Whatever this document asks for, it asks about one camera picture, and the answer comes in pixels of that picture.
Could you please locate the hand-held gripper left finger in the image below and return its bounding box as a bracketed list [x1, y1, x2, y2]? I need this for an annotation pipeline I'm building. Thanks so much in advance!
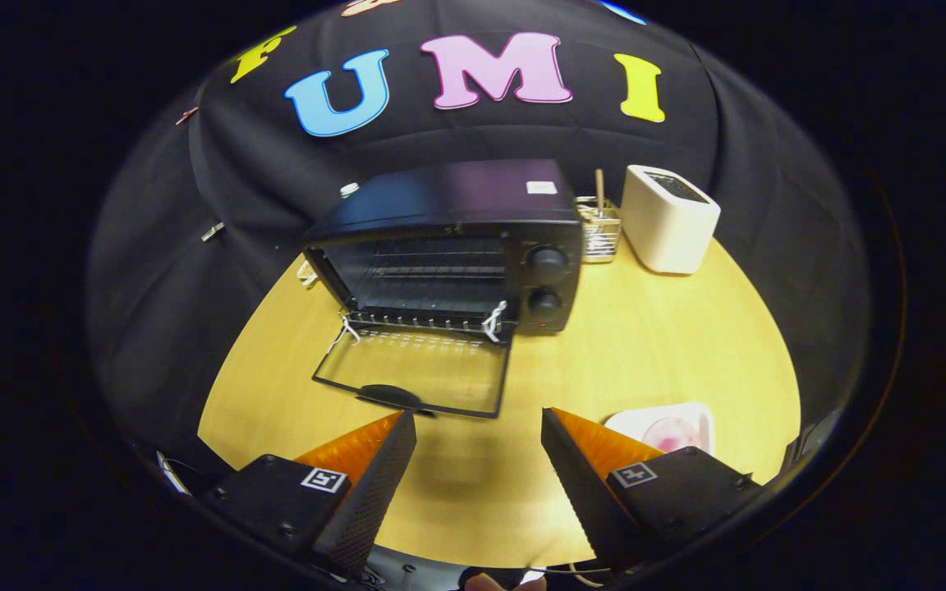
[202, 410, 418, 578]

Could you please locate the black toaster oven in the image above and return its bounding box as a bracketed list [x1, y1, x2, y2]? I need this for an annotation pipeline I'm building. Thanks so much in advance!
[302, 158, 585, 419]

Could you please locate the white foam food tray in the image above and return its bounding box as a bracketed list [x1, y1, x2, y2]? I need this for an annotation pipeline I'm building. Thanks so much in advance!
[604, 401, 716, 457]

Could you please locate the pink raw meat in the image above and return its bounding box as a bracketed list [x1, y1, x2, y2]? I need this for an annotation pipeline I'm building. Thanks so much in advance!
[641, 417, 696, 454]

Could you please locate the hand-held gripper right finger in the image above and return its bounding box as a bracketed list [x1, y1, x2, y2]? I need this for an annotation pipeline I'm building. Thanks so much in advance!
[540, 406, 765, 571]

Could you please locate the black backdrop cloth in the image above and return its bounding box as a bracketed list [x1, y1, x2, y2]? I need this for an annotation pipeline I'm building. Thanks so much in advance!
[87, 0, 872, 493]

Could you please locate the white pop-up toaster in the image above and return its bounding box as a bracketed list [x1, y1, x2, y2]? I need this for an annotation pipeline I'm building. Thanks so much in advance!
[621, 164, 722, 275]

